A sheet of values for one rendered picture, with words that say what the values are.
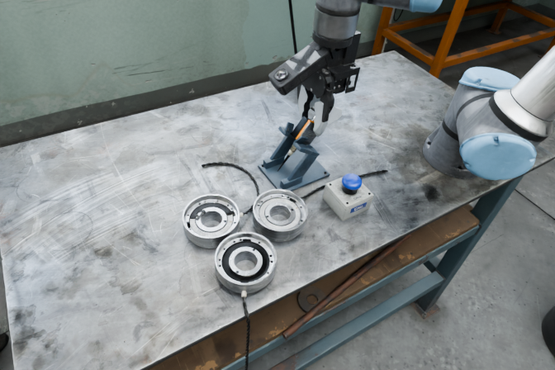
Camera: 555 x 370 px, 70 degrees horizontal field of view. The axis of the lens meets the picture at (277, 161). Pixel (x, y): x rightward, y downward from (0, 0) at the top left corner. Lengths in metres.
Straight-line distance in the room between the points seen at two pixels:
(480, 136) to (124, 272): 0.66
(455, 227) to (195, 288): 0.80
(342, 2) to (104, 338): 0.63
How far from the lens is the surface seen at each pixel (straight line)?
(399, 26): 3.11
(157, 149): 0.96
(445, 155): 0.99
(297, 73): 0.71
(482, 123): 0.81
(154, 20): 2.26
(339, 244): 0.78
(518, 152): 0.80
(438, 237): 1.21
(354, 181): 0.80
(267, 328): 0.96
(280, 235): 0.74
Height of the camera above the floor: 1.42
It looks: 43 degrees down
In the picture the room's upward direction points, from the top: 6 degrees clockwise
